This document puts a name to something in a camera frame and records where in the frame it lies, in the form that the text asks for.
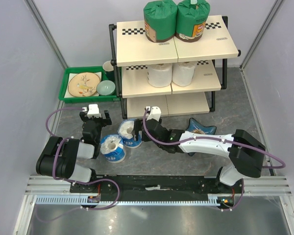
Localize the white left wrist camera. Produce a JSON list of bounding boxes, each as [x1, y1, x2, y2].
[[82, 104, 102, 118]]

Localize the oval bird pattern plate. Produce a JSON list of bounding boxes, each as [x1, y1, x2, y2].
[[68, 72, 101, 97]]

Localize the blue starfish shaped dish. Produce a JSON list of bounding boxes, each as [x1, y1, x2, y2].
[[185, 117, 218, 157]]

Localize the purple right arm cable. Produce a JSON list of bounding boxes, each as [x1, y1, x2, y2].
[[142, 107, 286, 212]]

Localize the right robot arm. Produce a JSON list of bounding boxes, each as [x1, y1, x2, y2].
[[133, 119, 266, 193]]

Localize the left aluminium frame post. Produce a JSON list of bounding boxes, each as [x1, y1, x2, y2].
[[25, 0, 68, 69]]

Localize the white roll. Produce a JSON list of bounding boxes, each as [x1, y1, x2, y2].
[[172, 62, 196, 87], [147, 64, 172, 88]]

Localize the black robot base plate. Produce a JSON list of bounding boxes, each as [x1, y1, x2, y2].
[[70, 174, 245, 203]]

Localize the blue plastic roll front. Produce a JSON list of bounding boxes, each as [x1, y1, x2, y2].
[[100, 135, 126, 163]]

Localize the black frame beige shelf rack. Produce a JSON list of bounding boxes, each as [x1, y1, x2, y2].
[[109, 15, 241, 119]]

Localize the aluminium frame post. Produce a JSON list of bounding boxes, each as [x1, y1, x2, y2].
[[25, 0, 68, 69], [240, 0, 284, 71]]

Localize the light teal patterned bowl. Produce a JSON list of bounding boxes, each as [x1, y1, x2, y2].
[[97, 80, 116, 96]]

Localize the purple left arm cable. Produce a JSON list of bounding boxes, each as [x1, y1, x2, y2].
[[35, 106, 121, 223]]

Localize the dark green mug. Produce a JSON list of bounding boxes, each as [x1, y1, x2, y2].
[[102, 61, 115, 82]]

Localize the green roll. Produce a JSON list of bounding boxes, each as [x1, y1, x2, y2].
[[143, 0, 177, 43], [175, 0, 210, 43]]

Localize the white roll front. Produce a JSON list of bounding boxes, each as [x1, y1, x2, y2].
[[172, 62, 196, 87]]

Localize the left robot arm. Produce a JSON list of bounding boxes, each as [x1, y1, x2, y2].
[[36, 107, 112, 192]]

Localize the blue plastic roll back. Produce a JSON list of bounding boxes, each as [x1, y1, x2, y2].
[[118, 119, 142, 148]]

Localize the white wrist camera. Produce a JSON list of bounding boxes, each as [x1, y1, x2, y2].
[[82, 104, 102, 118], [144, 106, 162, 121]]

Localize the right aluminium frame post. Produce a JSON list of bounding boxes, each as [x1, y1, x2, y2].
[[240, 0, 284, 71]]

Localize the blue plastic roll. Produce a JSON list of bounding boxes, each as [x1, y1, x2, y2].
[[118, 119, 142, 148], [100, 135, 126, 163]]

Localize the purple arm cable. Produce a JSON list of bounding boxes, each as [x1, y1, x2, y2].
[[35, 106, 121, 223], [142, 107, 286, 212]]

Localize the white roll back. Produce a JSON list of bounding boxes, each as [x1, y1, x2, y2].
[[147, 64, 172, 88]]

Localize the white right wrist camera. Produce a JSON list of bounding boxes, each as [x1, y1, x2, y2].
[[144, 106, 162, 121]]

